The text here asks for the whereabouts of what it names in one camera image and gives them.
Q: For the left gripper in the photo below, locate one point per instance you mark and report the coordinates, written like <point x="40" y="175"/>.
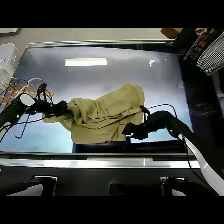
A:
<point x="60" y="108"/>

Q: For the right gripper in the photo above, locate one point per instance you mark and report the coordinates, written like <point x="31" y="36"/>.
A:
<point x="137" y="130"/>

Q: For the olive long-sleeved shirt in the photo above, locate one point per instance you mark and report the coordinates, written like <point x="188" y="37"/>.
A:
<point x="106" y="113"/>

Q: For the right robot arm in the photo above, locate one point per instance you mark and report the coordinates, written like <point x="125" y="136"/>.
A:
<point x="168" y="122"/>

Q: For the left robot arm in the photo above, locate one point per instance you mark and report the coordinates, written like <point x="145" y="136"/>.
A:
<point x="13" y="110"/>

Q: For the heap of clothes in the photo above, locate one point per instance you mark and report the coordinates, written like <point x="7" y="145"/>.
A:
<point x="191" y="41"/>

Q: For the white plastic basket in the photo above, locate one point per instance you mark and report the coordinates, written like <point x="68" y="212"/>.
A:
<point x="7" y="60"/>

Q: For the checked shirt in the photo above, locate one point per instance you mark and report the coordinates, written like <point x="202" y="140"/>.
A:
<point x="213" y="58"/>

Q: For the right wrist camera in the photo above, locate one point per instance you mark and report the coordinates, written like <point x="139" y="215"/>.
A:
<point x="144" y="109"/>

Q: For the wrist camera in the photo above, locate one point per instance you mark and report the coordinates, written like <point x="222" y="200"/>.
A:
<point x="41" y="90"/>
<point x="144" y="109"/>

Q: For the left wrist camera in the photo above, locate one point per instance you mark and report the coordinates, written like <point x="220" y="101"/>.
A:
<point x="41" y="90"/>

